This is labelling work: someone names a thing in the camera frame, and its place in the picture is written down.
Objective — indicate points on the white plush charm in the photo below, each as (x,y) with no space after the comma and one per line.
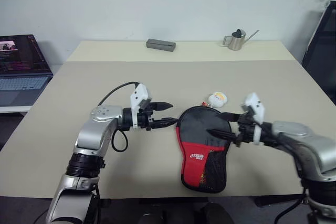
(217,98)

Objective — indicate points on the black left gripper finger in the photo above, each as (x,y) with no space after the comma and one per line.
(162,123)
(162,106)

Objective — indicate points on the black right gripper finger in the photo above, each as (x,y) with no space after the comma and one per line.
(225,135)
(229,117)

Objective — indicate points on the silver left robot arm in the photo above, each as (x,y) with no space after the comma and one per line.
(92,134)

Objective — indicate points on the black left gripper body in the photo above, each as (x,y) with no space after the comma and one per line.
(144,121)

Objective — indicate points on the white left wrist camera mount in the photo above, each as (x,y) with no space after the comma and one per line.
(139,94)

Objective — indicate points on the black chair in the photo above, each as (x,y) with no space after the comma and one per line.
(323,56)

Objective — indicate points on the black and red paddle case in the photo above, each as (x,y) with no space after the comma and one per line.
(194,155)

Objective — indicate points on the open blue laptop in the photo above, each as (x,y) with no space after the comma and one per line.
(21,85)

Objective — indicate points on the grey rectangular box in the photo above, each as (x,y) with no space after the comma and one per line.
(160,45)

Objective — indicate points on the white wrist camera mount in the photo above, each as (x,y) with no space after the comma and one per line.
(139,94)
(256,106)

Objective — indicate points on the black table frame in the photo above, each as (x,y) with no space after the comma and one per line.
(275,200)

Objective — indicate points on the metal watering can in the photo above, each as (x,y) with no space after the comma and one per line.
(236,41)

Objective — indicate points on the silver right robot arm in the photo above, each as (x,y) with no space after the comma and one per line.
(315,150)

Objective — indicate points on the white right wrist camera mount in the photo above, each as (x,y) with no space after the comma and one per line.
(256,106)

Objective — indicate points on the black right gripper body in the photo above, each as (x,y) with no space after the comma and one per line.
(245,129)

